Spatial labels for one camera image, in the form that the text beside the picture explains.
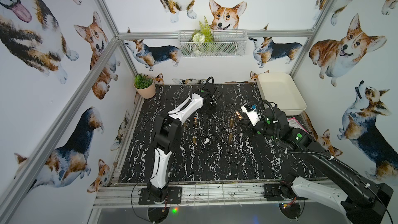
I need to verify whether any fern and white flower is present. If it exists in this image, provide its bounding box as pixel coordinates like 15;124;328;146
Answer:
190;17;214;56

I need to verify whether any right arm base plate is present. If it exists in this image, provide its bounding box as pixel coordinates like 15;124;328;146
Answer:
263;184;307;201

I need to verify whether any potted green plant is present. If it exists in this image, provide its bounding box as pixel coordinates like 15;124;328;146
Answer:
134;74;155;99

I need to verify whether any pink printed card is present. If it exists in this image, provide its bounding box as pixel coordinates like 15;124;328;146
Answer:
288;117;308;133

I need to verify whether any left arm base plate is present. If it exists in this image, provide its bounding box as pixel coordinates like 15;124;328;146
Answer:
138;187;182;205

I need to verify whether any white wire basket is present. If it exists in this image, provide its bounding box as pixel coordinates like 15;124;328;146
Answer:
178;30;248;58

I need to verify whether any cream rectangular tray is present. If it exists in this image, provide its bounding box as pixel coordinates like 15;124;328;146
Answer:
257;73;307;116

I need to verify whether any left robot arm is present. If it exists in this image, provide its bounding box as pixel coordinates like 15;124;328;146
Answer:
147;76;219;202

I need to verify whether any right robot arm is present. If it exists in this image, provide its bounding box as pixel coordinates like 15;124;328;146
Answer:
235;100;393;224

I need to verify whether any aluminium front rail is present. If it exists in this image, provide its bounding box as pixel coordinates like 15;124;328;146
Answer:
93;181;291;209

